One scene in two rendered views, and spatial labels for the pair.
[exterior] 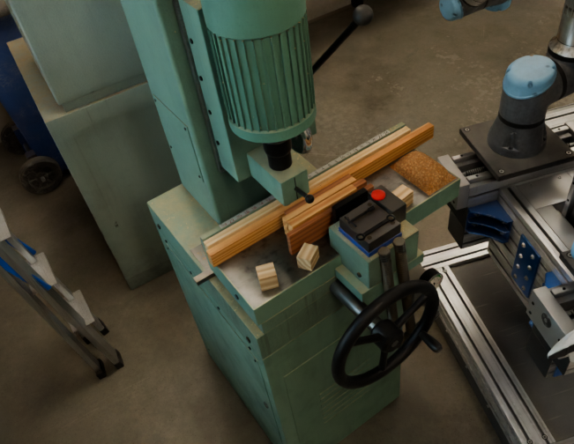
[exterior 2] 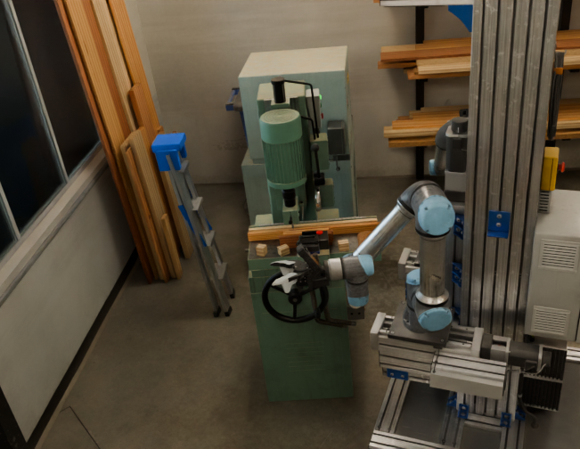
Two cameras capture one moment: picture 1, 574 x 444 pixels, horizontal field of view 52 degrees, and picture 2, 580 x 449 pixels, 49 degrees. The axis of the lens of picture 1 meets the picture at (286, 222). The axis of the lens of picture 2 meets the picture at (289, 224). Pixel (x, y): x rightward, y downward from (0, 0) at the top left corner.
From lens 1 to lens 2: 1.93 m
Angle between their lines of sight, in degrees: 29
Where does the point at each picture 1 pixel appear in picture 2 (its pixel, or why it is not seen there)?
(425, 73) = not seen: hidden behind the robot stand
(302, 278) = (275, 257)
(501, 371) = (398, 393)
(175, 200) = (268, 218)
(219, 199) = (275, 219)
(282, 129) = (280, 183)
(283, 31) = (281, 143)
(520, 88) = not seen: hidden behind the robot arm
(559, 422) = (406, 429)
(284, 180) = (285, 210)
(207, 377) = not seen: hidden behind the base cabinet
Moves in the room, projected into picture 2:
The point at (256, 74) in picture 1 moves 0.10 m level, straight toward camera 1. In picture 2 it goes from (271, 157) to (258, 167)
